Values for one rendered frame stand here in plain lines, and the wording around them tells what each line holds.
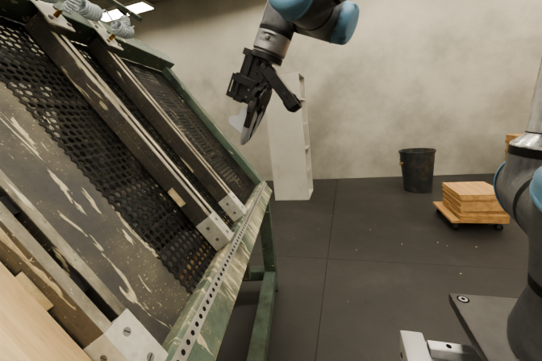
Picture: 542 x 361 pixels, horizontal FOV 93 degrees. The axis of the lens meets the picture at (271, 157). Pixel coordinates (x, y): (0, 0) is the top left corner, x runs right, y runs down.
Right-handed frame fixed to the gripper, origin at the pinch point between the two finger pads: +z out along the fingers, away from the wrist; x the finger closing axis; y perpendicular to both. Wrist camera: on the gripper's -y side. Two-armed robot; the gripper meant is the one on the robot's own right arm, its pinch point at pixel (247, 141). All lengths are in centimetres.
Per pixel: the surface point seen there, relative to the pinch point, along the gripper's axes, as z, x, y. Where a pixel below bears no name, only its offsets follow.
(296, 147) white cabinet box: 65, -347, 30
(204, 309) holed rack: 45.2, 5.2, -6.2
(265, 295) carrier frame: 118, -91, -20
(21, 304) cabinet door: 32.4, 33.2, 16.2
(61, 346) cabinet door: 37.1, 32.1, 8.0
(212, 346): 48, 10, -13
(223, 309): 49, -1, -10
